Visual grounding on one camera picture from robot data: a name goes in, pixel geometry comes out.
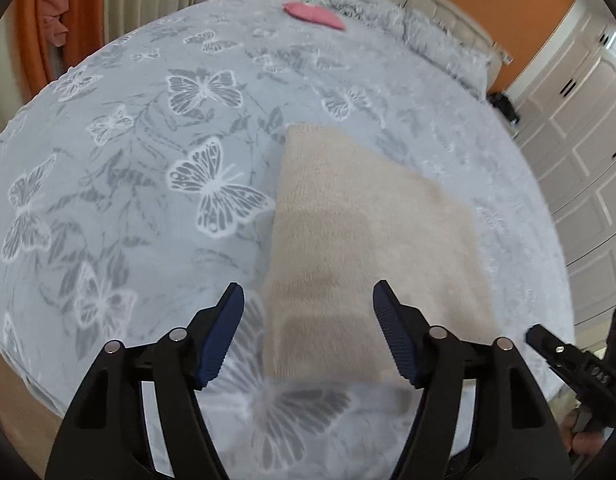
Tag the orange curtain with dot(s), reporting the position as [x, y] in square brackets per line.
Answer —
[30, 35]
[85, 5]

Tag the grey butterfly print blanket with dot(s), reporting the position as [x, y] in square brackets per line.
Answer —
[138, 160]

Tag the black bag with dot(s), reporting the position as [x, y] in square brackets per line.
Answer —
[505, 109]

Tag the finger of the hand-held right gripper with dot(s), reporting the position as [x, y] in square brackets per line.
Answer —
[567, 357]

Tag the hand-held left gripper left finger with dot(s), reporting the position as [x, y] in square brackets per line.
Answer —
[223, 335]

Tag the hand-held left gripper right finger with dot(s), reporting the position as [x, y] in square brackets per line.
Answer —
[392, 330]

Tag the white panelled wardrobe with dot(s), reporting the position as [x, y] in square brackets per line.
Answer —
[582, 135]

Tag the person's right hand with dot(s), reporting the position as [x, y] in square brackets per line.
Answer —
[585, 444]

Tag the fluffy grey pillow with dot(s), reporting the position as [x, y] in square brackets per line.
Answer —
[412, 25]

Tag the beige towel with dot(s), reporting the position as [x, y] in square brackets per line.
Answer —
[363, 220]

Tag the pink crumpled cloth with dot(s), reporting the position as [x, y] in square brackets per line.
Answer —
[55, 7]

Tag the pink flat cloth item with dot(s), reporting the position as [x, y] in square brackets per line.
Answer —
[313, 14]

